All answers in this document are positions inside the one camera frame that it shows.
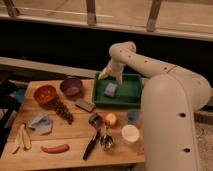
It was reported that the blue sponge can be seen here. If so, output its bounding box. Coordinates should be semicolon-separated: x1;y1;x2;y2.
104;83;118;98

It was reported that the grey rectangular block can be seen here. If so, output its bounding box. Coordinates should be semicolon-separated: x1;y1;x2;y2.
75;99;95;112

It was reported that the metal spoon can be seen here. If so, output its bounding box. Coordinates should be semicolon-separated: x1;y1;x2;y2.
100;128;114;151

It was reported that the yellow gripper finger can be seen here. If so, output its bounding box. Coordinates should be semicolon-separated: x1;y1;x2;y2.
116;74;123;84
98;68;109;80

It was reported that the green tray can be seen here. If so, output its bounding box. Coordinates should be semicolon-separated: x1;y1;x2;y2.
92;73;143;108

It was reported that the blue cup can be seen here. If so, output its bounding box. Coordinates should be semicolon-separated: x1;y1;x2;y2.
126;109;140;124

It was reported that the blue crumpled cloth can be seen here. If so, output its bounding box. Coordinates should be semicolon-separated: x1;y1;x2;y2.
27;113;53;135

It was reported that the small dark metal object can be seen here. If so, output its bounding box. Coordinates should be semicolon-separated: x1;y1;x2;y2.
88;113;103;128

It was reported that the yellow apple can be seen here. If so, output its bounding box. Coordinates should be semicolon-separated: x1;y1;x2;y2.
105;113;117;127

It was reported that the red sausage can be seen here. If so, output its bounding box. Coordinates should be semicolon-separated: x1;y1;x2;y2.
40;144;69;154

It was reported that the purple bowl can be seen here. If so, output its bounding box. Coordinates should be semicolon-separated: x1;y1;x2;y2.
60;77;83;97

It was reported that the purple grape bunch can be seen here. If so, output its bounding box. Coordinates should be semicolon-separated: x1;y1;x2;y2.
53;101;74;125

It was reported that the wooden cutting board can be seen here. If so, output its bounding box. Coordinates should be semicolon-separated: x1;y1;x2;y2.
0;81;144;171

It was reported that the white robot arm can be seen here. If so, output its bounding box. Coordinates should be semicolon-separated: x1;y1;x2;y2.
99;41;211;171

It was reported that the black handled tool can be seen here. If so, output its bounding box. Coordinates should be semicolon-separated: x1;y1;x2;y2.
83;131;100;160

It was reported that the red bowl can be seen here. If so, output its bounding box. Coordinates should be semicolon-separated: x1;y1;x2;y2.
33;85;57;105

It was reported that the white cup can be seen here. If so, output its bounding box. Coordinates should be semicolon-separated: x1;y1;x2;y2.
121;125;140;144

